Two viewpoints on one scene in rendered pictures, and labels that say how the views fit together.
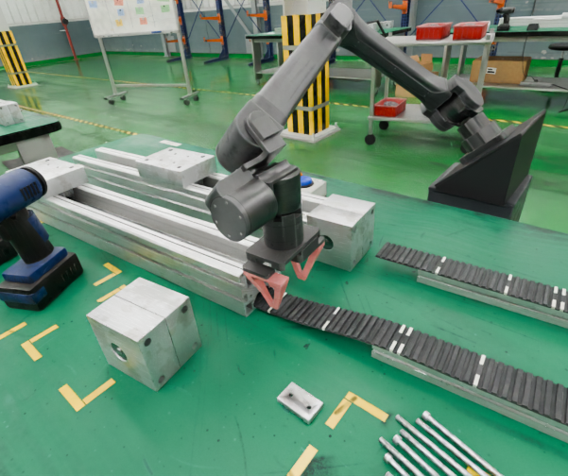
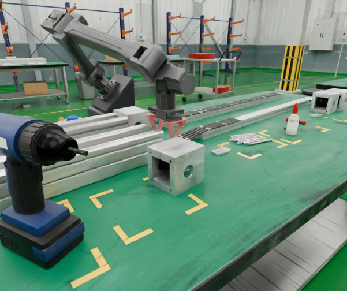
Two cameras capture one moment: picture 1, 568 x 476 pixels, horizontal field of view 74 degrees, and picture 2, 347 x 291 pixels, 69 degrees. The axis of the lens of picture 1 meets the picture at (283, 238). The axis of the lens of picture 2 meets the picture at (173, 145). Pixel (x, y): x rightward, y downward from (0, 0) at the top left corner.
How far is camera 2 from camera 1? 0.79 m
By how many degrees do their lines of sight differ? 69
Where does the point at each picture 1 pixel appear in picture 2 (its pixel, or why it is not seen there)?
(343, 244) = (146, 122)
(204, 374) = not seen: hidden behind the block
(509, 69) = not seen: outside the picture
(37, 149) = not seen: outside the picture
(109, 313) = (177, 152)
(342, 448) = (238, 149)
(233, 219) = (191, 82)
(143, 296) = (168, 145)
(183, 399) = (209, 174)
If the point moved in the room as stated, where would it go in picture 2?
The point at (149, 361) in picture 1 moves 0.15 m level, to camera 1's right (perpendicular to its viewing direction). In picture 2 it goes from (202, 160) to (206, 139)
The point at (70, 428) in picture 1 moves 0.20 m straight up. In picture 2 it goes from (219, 205) to (226, 111)
